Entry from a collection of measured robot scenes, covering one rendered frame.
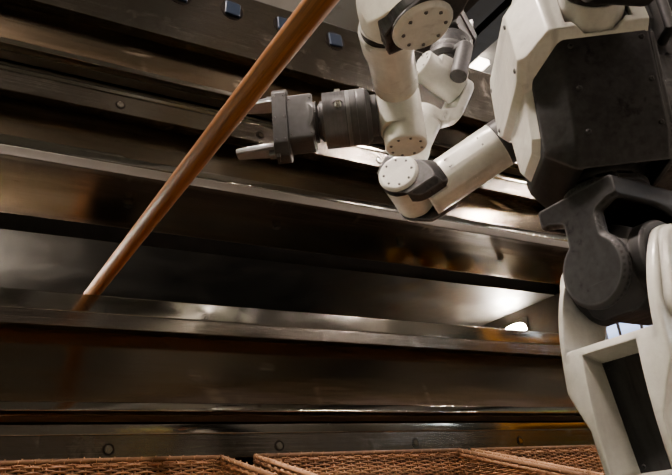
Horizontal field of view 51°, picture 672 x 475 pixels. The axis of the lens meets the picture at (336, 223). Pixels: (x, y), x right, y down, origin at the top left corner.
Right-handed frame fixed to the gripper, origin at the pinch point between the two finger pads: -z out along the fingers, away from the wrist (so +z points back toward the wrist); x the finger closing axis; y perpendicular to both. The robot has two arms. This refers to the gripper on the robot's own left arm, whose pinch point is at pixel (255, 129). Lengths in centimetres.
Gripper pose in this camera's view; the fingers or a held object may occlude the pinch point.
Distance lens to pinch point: 112.0
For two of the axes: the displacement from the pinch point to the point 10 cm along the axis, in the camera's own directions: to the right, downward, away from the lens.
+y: 0.8, 4.0, 9.1
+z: 9.9, -1.1, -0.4
